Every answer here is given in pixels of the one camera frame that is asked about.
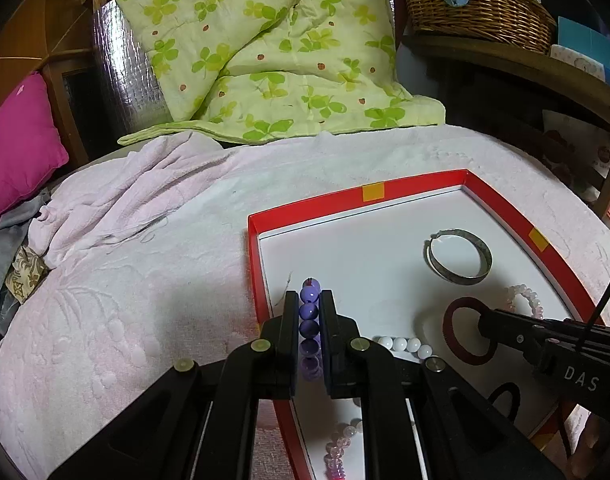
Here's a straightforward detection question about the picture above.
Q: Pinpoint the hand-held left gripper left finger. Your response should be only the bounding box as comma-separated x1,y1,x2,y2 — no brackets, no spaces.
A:
48,290,301,480

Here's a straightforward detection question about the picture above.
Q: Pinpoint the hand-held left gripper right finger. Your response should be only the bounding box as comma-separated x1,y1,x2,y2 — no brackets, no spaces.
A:
319,289,568,480

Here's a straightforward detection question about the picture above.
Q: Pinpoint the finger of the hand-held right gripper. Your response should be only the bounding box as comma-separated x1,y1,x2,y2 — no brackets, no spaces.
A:
477,307,576,356

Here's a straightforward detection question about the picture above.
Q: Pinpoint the purple bead bracelet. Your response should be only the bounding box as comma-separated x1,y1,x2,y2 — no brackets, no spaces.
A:
299,277,323,381

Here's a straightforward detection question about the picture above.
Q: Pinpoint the small pale pink bead bracelet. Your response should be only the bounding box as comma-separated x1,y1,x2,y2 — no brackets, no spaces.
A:
506,284,544,318

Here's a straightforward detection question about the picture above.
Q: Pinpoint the black hair tie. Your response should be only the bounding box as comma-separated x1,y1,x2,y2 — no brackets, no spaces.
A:
487,382,522,423

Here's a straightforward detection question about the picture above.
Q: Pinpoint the silver bangle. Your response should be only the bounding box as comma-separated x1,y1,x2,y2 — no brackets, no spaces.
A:
423,228,493,287

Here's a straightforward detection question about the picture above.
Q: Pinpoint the white pearl bracelet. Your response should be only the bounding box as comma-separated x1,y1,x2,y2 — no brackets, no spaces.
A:
377,336,433,360

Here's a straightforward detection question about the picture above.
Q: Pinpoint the dark red bangle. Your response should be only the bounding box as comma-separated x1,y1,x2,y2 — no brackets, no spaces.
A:
442,296,498,365

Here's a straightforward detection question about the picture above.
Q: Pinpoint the red cardboard tray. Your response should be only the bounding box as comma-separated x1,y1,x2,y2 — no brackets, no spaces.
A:
247,170,598,480

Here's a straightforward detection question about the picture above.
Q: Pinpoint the pink and white bead bracelet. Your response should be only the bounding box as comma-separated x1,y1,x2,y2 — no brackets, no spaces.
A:
324,417,366,480

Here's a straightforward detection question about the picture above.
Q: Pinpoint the pale pink blanket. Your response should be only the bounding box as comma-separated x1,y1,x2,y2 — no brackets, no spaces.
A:
0,125,610,480

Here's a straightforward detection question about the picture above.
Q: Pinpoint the white bag with red print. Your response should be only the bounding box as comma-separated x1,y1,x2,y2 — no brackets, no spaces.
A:
542,110,610,181

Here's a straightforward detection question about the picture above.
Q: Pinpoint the patterned beige cloth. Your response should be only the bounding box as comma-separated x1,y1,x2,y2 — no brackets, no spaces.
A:
5,246,48,304

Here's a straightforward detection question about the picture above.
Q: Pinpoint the wooden shelf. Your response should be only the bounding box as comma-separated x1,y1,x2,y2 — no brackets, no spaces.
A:
400,35,610,216

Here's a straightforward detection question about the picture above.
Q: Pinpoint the white box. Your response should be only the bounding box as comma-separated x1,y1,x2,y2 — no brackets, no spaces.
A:
550,44,608,81

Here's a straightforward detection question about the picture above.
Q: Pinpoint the green clover print quilt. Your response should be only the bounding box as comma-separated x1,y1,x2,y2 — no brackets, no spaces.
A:
102,0,446,146

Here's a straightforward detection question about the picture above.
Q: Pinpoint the blue box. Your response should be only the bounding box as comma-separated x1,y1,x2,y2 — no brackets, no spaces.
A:
557,16,610,86

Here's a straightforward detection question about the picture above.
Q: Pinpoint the grey cloth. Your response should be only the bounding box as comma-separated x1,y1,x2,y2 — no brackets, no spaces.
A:
0,195,51,361

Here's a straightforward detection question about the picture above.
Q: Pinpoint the silver insulation mat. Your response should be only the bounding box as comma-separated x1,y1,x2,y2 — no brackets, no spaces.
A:
92,0,173,136

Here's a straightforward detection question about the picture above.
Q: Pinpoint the wicker basket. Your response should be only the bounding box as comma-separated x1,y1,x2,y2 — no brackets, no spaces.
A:
396,0,558,56

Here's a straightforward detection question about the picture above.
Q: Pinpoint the magenta pillow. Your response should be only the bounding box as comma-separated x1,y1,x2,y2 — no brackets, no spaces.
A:
0,72,70,233

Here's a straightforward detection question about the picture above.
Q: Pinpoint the wooden cabinet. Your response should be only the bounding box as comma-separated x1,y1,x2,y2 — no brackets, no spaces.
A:
0,0,108,171

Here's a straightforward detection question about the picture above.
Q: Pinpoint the black cable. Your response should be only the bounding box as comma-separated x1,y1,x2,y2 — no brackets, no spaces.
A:
582,255,610,341

